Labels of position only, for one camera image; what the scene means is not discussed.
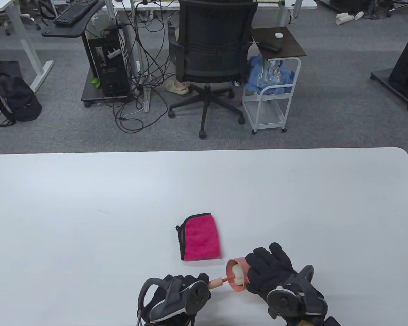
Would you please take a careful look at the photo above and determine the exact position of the person's right hand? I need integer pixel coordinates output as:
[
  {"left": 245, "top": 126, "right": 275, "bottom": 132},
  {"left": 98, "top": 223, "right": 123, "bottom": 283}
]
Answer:
[{"left": 245, "top": 242, "right": 328, "bottom": 320}]

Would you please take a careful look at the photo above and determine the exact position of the person's left hand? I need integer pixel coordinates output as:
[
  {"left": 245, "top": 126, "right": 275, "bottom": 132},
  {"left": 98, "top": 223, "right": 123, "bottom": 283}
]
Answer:
[{"left": 146, "top": 273, "right": 213, "bottom": 326}]

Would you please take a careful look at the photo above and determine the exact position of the wooden handled sponge cup brush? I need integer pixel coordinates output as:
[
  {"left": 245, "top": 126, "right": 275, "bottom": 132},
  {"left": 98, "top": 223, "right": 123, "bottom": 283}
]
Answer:
[{"left": 207, "top": 264, "right": 246, "bottom": 290}]

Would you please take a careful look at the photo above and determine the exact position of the pink water cup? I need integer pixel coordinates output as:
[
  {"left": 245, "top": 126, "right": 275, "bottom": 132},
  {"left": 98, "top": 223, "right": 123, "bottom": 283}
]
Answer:
[{"left": 226, "top": 257, "right": 255, "bottom": 292}]

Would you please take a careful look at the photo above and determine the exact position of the pink cloth with black edge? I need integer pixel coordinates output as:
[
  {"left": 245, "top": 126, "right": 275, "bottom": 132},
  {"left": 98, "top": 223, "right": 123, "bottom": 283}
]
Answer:
[{"left": 175, "top": 213, "right": 222, "bottom": 262}]

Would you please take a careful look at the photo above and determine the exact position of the beige slipper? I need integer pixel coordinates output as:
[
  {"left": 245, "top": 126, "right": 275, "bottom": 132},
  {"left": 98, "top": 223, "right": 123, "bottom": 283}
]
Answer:
[{"left": 166, "top": 81, "right": 190, "bottom": 95}]

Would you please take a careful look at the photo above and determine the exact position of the blue cloth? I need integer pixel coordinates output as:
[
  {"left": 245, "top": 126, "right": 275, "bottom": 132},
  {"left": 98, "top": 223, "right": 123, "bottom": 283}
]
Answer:
[{"left": 243, "top": 54, "right": 295, "bottom": 95}]

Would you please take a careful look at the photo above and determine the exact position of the clear plastic bag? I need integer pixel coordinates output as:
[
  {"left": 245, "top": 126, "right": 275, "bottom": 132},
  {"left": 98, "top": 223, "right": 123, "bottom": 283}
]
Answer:
[{"left": 263, "top": 59, "right": 286, "bottom": 85}]

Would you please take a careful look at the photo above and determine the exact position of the black wheeled base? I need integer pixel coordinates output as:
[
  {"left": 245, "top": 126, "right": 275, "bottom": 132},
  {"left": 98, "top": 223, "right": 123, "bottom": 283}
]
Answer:
[{"left": 81, "top": 68, "right": 134, "bottom": 108}]

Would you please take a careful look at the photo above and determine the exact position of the white cart with dark top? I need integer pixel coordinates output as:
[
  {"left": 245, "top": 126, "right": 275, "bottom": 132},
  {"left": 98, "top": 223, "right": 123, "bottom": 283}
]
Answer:
[{"left": 241, "top": 26, "right": 307, "bottom": 135}]

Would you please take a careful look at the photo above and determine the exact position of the black computer tower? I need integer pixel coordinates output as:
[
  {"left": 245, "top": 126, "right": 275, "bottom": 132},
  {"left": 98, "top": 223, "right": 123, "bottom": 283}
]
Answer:
[{"left": 82, "top": 29, "right": 130, "bottom": 99}]

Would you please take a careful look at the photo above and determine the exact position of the black mesh office chair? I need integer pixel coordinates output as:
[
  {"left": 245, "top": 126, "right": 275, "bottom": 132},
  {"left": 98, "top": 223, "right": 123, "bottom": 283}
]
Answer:
[{"left": 167, "top": 0, "right": 259, "bottom": 139}]

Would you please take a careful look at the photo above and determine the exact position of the black backpack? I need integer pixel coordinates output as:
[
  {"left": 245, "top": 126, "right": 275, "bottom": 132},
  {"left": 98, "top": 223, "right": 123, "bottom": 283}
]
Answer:
[{"left": 0, "top": 61, "right": 43, "bottom": 132}]

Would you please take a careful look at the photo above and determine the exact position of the white desk with white legs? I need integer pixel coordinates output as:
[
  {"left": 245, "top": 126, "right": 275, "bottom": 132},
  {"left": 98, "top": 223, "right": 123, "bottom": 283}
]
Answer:
[{"left": 0, "top": 0, "right": 55, "bottom": 119}]

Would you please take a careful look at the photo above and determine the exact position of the long white desk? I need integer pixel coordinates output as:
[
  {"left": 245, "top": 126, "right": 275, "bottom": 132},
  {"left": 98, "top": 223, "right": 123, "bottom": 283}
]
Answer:
[{"left": 110, "top": 0, "right": 317, "bottom": 26}]

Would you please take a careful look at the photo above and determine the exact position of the black keyboard shelf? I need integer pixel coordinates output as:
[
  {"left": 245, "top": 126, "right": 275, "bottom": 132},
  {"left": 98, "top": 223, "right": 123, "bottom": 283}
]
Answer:
[{"left": 42, "top": 0, "right": 106, "bottom": 38}]

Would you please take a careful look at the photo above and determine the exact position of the black keyboard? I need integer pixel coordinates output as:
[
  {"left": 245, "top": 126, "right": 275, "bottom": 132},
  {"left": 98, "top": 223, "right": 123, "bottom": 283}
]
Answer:
[{"left": 53, "top": 0, "right": 99, "bottom": 27}]

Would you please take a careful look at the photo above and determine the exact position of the bundle of black cables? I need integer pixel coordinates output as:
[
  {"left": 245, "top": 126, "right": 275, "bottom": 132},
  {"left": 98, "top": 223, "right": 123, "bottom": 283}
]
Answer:
[{"left": 102, "top": 0, "right": 169, "bottom": 133}]

